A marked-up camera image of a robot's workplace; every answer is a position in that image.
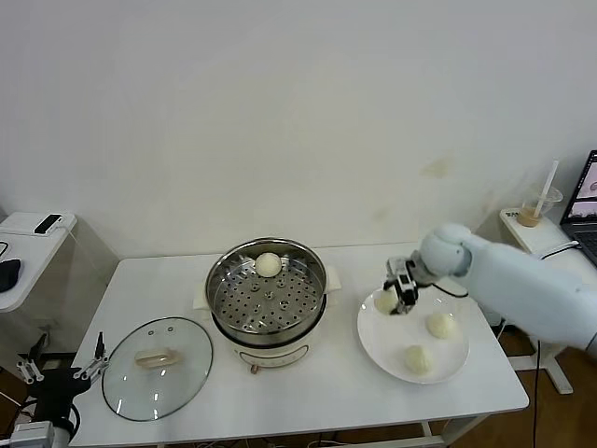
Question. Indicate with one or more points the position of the black and white phone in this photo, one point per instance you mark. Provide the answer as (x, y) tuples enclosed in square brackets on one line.
[(49, 224)]

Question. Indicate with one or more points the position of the black open laptop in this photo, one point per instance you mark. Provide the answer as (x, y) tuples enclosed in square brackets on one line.
[(585, 196)]

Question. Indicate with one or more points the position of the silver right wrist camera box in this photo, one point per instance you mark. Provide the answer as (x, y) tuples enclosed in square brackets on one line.
[(398, 267)]

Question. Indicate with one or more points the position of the white steamed baozi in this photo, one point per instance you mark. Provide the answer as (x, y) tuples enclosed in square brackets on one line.
[(418, 360), (268, 264), (384, 303), (440, 325)]

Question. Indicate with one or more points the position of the clear plastic drink cup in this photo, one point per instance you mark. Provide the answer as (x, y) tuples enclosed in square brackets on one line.
[(531, 215)]

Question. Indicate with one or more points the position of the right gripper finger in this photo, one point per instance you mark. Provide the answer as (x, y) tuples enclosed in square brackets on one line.
[(390, 284), (405, 307)]

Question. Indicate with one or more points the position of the round glass pot lid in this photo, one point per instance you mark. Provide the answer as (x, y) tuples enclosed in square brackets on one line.
[(186, 340)]

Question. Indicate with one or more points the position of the white drinking straw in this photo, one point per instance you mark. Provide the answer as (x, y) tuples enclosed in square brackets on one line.
[(549, 183)]

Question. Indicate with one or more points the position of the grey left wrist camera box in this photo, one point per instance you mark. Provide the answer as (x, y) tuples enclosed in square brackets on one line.
[(30, 433)]

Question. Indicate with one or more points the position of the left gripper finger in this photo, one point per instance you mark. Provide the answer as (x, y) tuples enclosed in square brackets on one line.
[(30, 371), (93, 366)]

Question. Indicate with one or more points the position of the white electric cooker pot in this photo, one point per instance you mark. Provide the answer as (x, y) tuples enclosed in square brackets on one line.
[(275, 359)]

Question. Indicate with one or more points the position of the white side table with mouse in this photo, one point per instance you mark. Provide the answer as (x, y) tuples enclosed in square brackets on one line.
[(37, 261)]

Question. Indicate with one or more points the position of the black computer mouse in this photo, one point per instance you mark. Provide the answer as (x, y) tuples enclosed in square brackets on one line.
[(9, 275)]

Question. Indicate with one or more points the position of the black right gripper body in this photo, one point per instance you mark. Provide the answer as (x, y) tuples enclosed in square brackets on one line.
[(406, 287)]

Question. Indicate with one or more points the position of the white side table with cup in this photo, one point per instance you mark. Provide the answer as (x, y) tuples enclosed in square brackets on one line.
[(527, 233)]

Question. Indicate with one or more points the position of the white round plate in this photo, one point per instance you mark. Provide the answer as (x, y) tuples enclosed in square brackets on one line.
[(373, 354)]

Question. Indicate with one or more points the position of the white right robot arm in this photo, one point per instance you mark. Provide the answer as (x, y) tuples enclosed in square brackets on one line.
[(513, 280)]

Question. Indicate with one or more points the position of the stainless steel steamer basket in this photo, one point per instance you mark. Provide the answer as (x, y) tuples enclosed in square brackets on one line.
[(266, 337)]

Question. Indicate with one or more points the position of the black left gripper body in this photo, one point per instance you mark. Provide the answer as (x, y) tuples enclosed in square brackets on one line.
[(56, 387)]

